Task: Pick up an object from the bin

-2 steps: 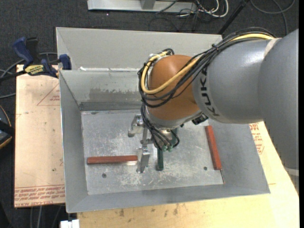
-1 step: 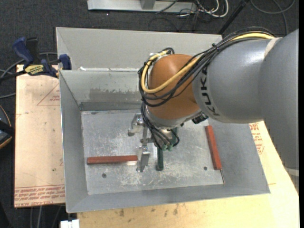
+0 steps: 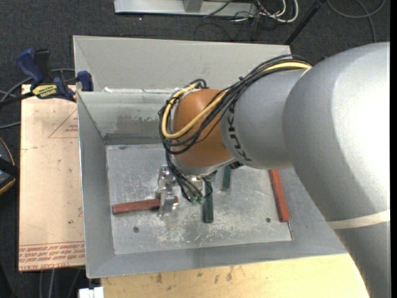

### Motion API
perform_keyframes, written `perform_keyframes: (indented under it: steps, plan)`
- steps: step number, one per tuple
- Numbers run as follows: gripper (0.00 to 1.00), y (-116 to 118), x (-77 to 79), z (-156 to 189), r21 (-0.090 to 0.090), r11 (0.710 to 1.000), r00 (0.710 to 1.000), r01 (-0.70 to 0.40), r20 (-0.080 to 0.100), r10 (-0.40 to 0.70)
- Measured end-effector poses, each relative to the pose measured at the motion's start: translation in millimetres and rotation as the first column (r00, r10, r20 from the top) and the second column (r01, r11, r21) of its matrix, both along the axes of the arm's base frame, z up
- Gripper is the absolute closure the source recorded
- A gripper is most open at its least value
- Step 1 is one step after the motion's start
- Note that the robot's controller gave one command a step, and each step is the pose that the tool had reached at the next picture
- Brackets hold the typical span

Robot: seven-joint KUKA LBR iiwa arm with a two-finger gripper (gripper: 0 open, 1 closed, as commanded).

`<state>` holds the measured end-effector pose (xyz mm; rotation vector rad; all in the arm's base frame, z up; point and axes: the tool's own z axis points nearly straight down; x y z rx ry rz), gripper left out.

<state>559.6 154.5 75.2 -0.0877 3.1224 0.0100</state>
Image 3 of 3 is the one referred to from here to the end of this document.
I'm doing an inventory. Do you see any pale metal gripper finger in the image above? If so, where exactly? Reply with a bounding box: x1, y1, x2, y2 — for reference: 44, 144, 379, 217
156, 191, 180, 217
158, 165, 174, 195

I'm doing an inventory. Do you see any dark green flat block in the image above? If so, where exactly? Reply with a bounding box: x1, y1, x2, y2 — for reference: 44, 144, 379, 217
220, 165, 233, 193
202, 181, 215, 224

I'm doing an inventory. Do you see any red-brown flat block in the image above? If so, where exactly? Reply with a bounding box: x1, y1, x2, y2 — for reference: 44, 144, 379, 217
112, 196, 179, 216
268, 169, 292, 224

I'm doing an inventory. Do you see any grey metal bin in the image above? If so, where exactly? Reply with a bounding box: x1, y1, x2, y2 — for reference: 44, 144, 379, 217
73, 35, 348, 279

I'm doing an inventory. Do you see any brown cardboard board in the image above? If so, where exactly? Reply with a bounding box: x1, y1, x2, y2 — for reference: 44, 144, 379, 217
18, 84, 86, 273

